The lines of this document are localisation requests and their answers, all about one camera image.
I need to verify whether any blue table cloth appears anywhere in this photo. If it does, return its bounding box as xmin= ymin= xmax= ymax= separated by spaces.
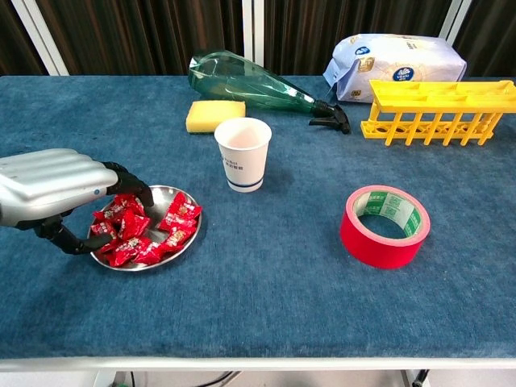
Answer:
xmin=0 ymin=74 xmax=516 ymax=360

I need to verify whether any grey metal table frame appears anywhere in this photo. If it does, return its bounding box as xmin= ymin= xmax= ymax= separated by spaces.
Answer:
xmin=0 ymin=354 xmax=516 ymax=387

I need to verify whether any white metal frame post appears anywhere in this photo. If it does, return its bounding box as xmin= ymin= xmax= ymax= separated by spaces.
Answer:
xmin=10 ymin=0 xmax=69 ymax=77
xmin=240 ymin=0 xmax=266 ymax=68
xmin=438 ymin=0 xmax=475 ymax=45

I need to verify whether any yellow plastic rack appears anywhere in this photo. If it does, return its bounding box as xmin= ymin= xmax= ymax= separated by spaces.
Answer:
xmin=360 ymin=79 xmax=516 ymax=147

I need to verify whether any yellow sponge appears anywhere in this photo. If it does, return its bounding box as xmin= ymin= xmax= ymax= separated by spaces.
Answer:
xmin=185 ymin=100 xmax=247 ymax=134

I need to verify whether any black cable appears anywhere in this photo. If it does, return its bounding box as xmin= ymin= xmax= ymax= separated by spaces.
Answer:
xmin=189 ymin=370 xmax=237 ymax=387

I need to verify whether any white paper cup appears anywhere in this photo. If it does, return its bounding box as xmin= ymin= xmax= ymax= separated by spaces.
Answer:
xmin=213 ymin=117 xmax=273 ymax=194

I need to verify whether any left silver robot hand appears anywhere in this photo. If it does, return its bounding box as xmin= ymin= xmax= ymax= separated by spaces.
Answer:
xmin=0 ymin=148 xmax=155 ymax=256

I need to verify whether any black pleated curtain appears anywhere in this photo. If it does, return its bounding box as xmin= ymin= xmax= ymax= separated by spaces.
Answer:
xmin=34 ymin=0 xmax=244 ymax=77
xmin=0 ymin=0 xmax=45 ymax=77
xmin=264 ymin=0 xmax=463 ymax=77
xmin=453 ymin=0 xmax=516 ymax=78

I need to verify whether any red tape roll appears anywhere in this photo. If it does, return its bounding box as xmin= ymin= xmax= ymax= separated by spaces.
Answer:
xmin=339 ymin=184 xmax=431 ymax=270

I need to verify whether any silver metal plate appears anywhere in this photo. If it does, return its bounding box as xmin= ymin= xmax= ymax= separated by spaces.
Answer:
xmin=87 ymin=184 xmax=203 ymax=272

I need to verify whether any green spray bottle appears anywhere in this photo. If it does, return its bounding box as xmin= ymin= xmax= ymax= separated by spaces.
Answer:
xmin=188 ymin=48 xmax=352 ymax=135

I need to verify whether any white blue tissue pack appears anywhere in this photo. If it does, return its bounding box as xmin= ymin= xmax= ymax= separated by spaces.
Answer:
xmin=322 ymin=34 xmax=468 ymax=104

